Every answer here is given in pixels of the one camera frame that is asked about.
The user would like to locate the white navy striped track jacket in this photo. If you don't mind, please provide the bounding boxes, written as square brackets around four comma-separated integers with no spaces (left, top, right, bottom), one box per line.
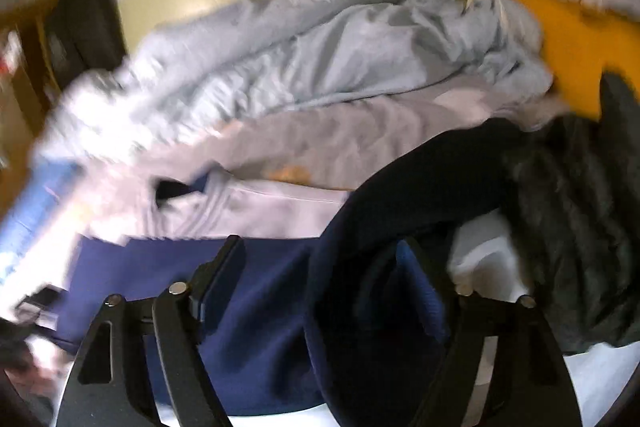
[58,119,522,426]

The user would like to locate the black puffer jacket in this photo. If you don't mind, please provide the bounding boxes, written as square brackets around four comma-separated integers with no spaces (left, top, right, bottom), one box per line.
[502,72,639,355]

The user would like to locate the white bed sheet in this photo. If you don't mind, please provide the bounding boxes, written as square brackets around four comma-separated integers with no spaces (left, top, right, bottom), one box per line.
[154,208,640,427]

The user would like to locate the pale pink buttoned coat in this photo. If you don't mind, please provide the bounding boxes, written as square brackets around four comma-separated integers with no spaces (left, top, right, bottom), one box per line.
[78,76,566,244]

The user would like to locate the blue jeans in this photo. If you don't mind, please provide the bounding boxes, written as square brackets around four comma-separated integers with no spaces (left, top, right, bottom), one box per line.
[1,160,84,282]

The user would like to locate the grey fluffy blanket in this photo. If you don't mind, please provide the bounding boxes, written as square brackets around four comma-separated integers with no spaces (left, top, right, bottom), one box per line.
[34,0,553,161]

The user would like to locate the dark wooden cabinet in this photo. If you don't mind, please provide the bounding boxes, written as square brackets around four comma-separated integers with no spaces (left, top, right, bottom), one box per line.
[37,0,126,105]

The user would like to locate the yellow pillow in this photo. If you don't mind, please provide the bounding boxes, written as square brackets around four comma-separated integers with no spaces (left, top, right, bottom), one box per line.
[516,0,640,118]

